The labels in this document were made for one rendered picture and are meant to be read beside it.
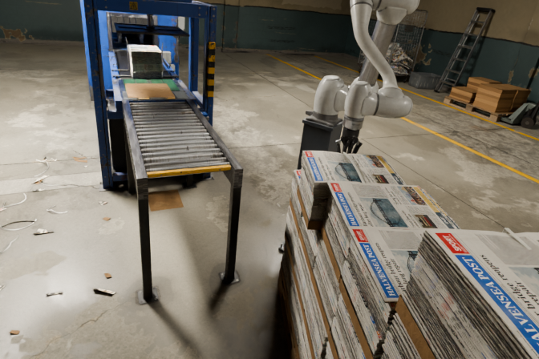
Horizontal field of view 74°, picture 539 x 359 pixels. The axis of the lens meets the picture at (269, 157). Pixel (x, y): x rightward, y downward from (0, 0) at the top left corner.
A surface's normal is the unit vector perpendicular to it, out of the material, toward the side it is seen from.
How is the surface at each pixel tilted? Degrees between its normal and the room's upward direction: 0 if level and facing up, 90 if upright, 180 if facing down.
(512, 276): 1
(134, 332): 0
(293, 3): 90
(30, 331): 0
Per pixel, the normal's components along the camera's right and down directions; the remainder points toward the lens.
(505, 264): 0.11, -0.91
